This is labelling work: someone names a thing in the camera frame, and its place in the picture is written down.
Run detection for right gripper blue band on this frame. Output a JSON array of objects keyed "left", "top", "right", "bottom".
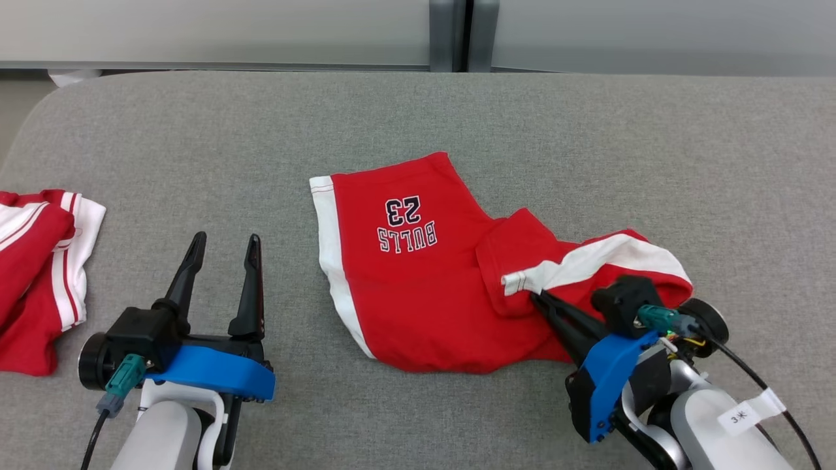
[{"left": 530, "top": 290, "right": 729, "bottom": 445}]

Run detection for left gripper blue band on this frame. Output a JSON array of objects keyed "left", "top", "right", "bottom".
[{"left": 78, "top": 232, "right": 276, "bottom": 402}]

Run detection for red Bulls 23 shorts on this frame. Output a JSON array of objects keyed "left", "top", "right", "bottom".
[{"left": 309, "top": 151, "right": 694, "bottom": 375}]

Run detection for red white Bulls jersey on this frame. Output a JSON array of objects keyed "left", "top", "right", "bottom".
[{"left": 0, "top": 189, "right": 107, "bottom": 377}]

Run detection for black right cable teal plug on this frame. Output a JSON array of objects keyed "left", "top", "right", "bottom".
[{"left": 637, "top": 304, "right": 822, "bottom": 470}]

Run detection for black cable teal plug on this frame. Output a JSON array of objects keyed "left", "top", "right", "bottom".
[
  {"left": 80, "top": 354, "right": 146, "bottom": 470},
  {"left": 637, "top": 304, "right": 822, "bottom": 470}
]

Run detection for black left cable teal plug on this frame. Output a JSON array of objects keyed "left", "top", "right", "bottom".
[{"left": 80, "top": 354, "right": 146, "bottom": 470}]

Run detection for white right cable label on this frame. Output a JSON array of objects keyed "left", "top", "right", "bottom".
[{"left": 717, "top": 388, "right": 788, "bottom": 437}]

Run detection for grey partition post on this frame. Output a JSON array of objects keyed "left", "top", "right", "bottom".
[
  {"left": 469, "top": 0, "right": 500, "bottom": 72},
  {"left": 429, "top": 0, "right": 459, "bottom": 72}
]

